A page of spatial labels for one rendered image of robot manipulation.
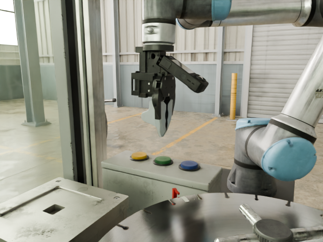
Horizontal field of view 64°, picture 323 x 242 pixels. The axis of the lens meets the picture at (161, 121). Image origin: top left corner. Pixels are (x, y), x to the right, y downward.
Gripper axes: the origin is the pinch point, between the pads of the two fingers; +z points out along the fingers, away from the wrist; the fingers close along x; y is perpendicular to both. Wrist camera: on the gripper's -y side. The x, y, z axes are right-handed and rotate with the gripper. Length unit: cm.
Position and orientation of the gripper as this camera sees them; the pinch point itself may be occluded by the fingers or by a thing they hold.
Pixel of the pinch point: (164, 132)
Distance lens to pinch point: 62.3
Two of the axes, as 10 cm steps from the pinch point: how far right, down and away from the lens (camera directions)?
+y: -8.8, -1.2, 4.6
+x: -4.7, 1.7, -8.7
